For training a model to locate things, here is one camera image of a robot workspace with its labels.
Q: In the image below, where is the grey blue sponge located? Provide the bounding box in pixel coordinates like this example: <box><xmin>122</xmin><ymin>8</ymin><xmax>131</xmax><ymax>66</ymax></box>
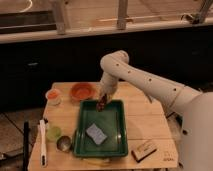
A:
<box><xmin>86</xmin><ymin>124</ymin><xmax>107</xmax><ymax>145</ymax></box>

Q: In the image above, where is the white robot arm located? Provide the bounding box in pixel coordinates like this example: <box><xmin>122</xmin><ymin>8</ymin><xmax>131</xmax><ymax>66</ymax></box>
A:
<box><xmin>97</xmin><ymin>50</ymin><xmax>213</xmax><ymax>171</ymax></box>

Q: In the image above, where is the light green cup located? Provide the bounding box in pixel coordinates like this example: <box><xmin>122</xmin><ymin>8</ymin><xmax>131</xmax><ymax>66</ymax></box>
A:
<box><xmin>46</xmin><ymin>126</ymin><xmax>61</xmax><ymax>142</ymax></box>

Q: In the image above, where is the small metal cup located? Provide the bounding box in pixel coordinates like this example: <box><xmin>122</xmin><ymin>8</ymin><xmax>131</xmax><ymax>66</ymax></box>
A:
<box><xmin>56</xmin><ymin>136</ymin><xmax>72</xmax><ymax>152</ymax></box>

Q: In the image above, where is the dark grape bunch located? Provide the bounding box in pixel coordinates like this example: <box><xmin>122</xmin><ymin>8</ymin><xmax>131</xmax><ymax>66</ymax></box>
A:
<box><xmin>96</xmin><ymin>95</ymin><xmax>107</xmax><ymax>111</ymax></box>

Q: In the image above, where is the small orange lidded cup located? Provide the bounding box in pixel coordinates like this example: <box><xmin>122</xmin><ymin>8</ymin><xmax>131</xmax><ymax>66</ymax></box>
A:
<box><xmin>45</xmin><ymin>89</ymin><xmax>61</xmax><ymax>105</ymax></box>

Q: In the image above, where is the red bowl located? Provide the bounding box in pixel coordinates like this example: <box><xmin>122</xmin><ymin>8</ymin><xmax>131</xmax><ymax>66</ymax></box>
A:
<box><xmin>70</xmin><ymin>82</ymin><xmax>95</xmax><ymax>101</ymax></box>

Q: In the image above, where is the black table leg bar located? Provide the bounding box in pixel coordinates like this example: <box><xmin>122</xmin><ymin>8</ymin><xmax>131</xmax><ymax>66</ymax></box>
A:
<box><xmin>22</xmin><ymin>122</ymin><xmax>29</xmax><ymax>171</ymax></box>

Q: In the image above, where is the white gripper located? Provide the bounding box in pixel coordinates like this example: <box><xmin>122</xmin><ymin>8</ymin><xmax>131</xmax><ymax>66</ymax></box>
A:
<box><xmin>99</xmin><ymin>73</ymin><xmax>118</xmax><ymax>103</ymax></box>

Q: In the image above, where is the wooden block eraser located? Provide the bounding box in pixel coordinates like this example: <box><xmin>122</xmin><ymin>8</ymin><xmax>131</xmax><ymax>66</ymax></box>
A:
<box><xmin>131</xmin><ymin>140</ymin><xmax>157</xmax><ymax>162</ymax></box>

